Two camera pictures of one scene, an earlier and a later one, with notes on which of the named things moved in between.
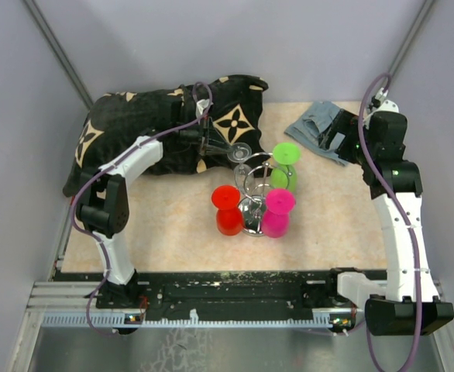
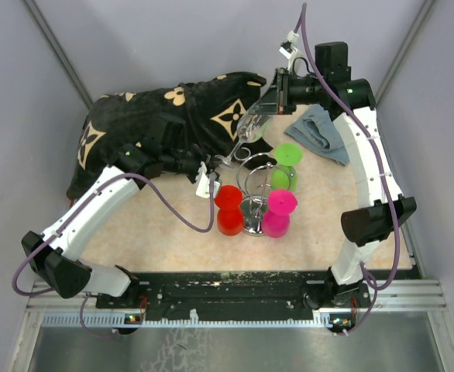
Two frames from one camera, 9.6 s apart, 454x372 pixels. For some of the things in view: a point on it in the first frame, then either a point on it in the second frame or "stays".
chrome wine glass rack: x=259 y=178 stays
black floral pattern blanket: x=218 y=118 stays
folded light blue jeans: x=309 y=128 stays
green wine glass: x=283 y=176 stays
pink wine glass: x=279 y=203 stays
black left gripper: x=213 y=135 to x=211 y=163
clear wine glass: x=243 y=175 to x=250 y=128
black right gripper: x=347 y=123 to x=274 y=101
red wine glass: x=226 y=201 stays
